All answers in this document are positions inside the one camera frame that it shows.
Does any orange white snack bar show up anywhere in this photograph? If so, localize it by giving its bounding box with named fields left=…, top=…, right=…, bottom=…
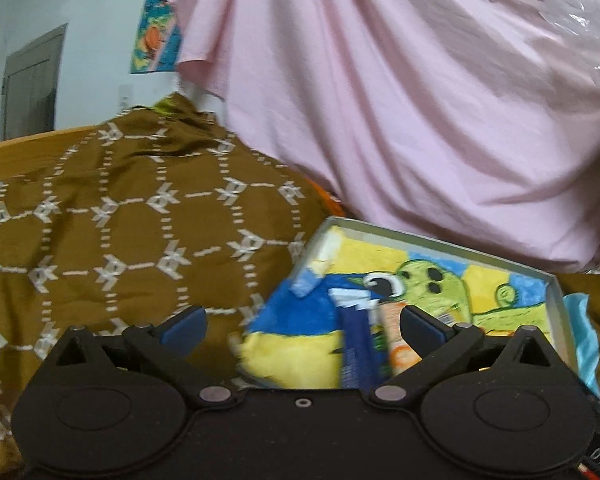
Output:
left=379, top=301, right=462, bottom=378

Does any blue snack packet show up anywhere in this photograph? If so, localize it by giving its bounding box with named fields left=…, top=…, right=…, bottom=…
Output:
left=329, top=288, right=391, bottom=392

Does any grey shallow box tray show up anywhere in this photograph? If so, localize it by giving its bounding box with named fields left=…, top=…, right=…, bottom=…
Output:
left=289, top=217, right=578, bottom=368

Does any brown patterned PF quilt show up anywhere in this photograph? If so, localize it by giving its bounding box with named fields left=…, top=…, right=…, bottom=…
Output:
left=0, top=93, right=341, bottom=477

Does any pink draped sheet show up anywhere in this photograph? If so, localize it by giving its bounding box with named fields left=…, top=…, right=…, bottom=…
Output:
left=169, top=0, right=600, bottom=272

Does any grey door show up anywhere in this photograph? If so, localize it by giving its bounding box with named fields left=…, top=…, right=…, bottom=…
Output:
left=1, top=24, right=67, bottom=141

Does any wooden bed frame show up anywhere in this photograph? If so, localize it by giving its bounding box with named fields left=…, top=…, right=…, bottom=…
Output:
left=0, top=126, right=95, bottom=182

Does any white wall socket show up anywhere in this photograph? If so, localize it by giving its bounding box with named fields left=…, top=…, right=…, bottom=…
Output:
left=118, top=84, right=133, bottom=114

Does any colourful wall poster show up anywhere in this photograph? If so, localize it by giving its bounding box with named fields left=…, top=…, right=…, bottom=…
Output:
left=130, top=0, right=181, bottom=74

